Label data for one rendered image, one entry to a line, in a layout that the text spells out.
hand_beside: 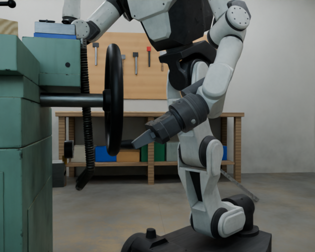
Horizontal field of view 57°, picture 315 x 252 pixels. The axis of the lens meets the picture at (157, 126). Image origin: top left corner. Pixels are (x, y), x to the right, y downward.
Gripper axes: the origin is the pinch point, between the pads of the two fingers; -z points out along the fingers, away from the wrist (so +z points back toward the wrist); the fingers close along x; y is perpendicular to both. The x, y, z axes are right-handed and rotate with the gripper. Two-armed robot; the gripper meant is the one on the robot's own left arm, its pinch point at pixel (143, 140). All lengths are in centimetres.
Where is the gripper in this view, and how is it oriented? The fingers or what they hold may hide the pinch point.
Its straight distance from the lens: 76.9
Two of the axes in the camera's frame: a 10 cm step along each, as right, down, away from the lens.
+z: 8.4, -5.1, 2.0
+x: -2.6, -0.6, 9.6
